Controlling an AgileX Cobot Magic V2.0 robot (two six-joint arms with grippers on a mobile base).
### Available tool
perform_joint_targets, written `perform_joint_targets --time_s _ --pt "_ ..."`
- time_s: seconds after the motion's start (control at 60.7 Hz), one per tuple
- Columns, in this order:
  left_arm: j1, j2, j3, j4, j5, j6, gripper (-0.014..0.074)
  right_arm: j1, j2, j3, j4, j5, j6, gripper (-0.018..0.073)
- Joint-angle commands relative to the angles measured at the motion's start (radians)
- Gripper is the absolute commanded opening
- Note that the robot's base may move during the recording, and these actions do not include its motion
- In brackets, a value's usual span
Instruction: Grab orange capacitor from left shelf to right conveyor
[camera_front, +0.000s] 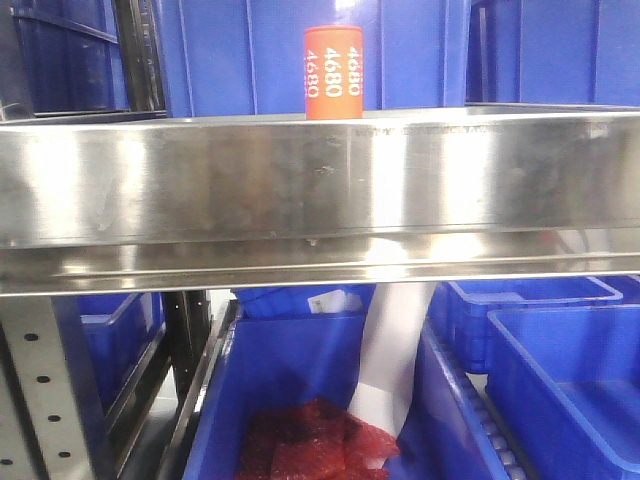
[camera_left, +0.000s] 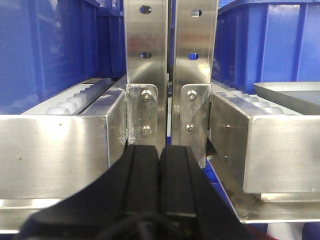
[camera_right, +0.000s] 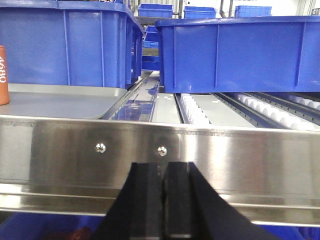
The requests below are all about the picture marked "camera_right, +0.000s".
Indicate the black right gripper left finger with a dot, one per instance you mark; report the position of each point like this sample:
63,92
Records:
136,214

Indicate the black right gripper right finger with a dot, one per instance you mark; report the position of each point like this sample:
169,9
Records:
195,211

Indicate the orange cylindrical capacitor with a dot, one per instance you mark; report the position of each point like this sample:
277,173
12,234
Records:
4,89

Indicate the white roller track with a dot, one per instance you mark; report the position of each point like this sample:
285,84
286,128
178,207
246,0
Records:
194,113

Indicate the silver metal tray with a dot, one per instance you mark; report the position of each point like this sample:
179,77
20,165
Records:
60,101

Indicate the large blue bin right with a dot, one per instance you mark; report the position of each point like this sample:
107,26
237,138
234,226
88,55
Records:
241,54

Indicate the large blue bin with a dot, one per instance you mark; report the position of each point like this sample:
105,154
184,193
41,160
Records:
78,43
241,54

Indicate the large blue bin left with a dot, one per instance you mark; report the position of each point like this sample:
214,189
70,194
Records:
78,43

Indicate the distant blue crate middle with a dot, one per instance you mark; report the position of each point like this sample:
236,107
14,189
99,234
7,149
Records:
196,12

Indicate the distant blue crate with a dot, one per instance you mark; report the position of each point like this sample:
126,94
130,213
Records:
252,11
155,10
196,12

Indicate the distant blue crate right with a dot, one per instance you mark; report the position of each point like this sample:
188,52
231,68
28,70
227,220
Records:
252,11

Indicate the stainless steel shelf rail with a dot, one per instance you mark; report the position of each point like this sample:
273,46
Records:
78,166

